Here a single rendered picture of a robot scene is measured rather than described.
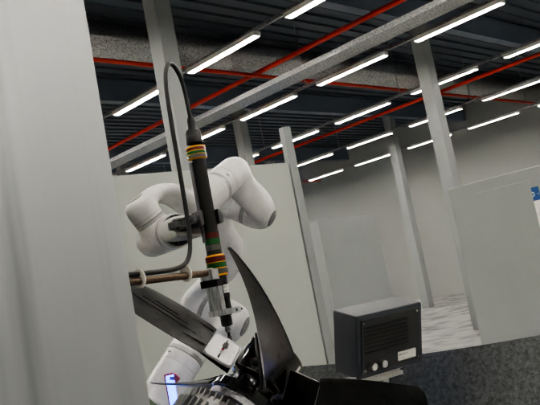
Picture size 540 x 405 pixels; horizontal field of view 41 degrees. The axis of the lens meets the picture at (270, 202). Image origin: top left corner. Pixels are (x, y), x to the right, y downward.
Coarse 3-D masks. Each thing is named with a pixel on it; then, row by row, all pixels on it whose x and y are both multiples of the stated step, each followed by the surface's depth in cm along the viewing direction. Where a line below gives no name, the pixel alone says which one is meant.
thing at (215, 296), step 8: (216, 272) 149; (208, 280) 148; (216, 280) 147; (208, 288) 149; (216, 288) 149; (208, 296) 149; (216, 296) 149; (216, 304) 149; (224, 304) 149; (208, 312) 152; (216, 312) 149; (224, 312) 148; (232, 312) 149
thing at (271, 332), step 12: (240, 264) 120; (252, 276) 116; (252, 288) 120; (252, 300) 125; (264, 300) 115; (264, 312) 118; (264, 324) 121; (276, 324) 113; (264, 336) 124; (276, 336) 115; (264, 348) 126; (276, 348) 116; (288, 348) 111; (264, 360) 128; (276, 360) 118; (288, 360) 112; (264, 372) 129
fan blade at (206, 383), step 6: (210, 378) 153; (162, 384) 162; (168, 384) 160; (174, 384) 158; (180, 384) 157; (186, 384) 155; (192, 384) 154; (198, 384) 153; (204, 384) 167; (210, 384) 167
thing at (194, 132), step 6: (186, 120) 157; (192, 120) 156; (192, 126) 156; (186, 132) 155; (192, 132) 155; (198, 132) 155; (186, 138) 155; (192, 138) 155; (198, 138) 155; (186, 144) 157; (192, 144) 158; (198, 144) 158; (222, 276) 151; (228, 288) 152; (228, 294) 151; (228, 300) 151; (228, 306) 151; (222, 318) 151; (228, 318) 151; (222, 324) 151; (228, 324) 150
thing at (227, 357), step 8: (216, 336) 145; (224, 336) 146; (208, 344) 141; (216, 344) 143; (232, 344) 145; (208, 352) 139; (216, 352) 140; (224, 352) 142; (232, 352) 143; (216, 360) 138; (224, 360) 139; (232, 360) 141
